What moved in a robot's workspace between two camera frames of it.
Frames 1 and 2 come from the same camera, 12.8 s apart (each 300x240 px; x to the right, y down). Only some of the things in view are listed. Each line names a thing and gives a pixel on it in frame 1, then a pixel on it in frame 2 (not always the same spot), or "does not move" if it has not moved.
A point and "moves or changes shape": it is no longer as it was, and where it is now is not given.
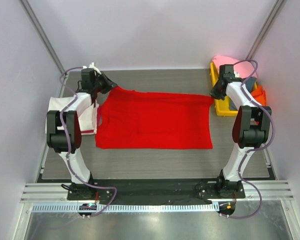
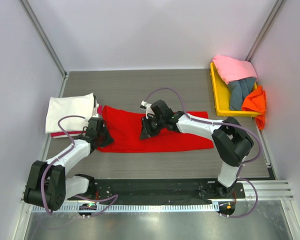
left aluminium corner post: (26, 5) does not move
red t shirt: (143, 119) moves or changes shape
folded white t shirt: (86, 111) does not move
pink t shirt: (244, 69) does not move
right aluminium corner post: (278, 6) does not move
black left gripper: (109, 84) -> (109, 139)
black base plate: (153, 191) does not move
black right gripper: (218, 88) -> (150, 125)
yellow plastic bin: (222, 107) does not move
